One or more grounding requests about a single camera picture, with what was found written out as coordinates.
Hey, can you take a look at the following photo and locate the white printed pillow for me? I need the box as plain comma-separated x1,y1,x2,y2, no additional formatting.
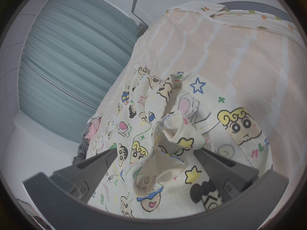
165,0,303,40

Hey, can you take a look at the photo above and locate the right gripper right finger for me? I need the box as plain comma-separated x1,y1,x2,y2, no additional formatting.
193,148,260,201

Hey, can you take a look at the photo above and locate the blue-green curtain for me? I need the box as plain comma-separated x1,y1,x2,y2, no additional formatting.
18,58,102,144
22,0,142,107

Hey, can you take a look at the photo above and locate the bed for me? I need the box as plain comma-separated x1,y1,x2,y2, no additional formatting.
86,0,307,177

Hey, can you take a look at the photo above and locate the grey bedside table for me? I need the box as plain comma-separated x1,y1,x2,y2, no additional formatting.
136,23,148,36

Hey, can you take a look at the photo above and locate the white printed pyjama top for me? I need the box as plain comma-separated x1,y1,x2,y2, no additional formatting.
87,65,274,219

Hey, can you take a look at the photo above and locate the pile of clothes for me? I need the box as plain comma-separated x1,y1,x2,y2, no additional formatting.
72,115,102,166

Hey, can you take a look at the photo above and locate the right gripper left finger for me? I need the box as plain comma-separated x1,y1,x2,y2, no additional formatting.
51,148,118,202

